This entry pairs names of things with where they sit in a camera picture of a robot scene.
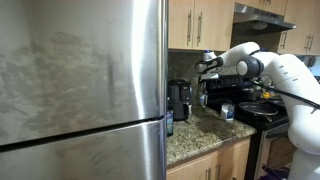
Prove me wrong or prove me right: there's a dark range hood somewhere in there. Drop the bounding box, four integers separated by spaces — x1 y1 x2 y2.
232 2 297 37

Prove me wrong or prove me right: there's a metal upper cabinet handle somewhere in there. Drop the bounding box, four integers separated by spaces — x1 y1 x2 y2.
186 9 193 47
196 11 203 47

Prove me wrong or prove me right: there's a wooden lower cabinet door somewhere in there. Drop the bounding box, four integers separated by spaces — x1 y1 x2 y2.
166 151 214 180
213 138 251 180

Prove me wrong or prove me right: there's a black stove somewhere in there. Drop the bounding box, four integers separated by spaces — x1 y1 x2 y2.
202 73 291 180

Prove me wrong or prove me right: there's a large black frying pan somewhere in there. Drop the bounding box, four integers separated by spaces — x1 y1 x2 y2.
238 101 279 123

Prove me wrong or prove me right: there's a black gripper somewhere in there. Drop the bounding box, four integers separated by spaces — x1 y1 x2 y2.
199 79 212 94

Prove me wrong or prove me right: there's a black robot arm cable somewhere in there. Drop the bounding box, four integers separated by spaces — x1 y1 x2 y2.
249 78 320 111

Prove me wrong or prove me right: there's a small black frying pan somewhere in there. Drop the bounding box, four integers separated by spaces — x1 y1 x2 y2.
266 97 286 108

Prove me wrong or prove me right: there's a stainless steel refrigerator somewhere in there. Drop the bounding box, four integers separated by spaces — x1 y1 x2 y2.
0 0 169 180

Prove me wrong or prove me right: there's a narrow wooden upper cabinet door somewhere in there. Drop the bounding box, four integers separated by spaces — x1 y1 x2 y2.
168 0 195 51

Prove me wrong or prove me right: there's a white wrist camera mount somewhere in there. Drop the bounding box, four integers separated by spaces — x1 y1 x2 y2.
199 71 221 83

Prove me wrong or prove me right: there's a wide wooden upper cabinet door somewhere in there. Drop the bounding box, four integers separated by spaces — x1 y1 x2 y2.
194 0 236 52

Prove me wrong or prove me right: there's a wooden cabinet beside hood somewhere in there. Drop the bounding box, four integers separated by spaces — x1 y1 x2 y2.
278 0 320 56

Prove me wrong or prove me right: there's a black air fryer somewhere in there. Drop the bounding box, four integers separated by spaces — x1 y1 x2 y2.
167 78 194 122

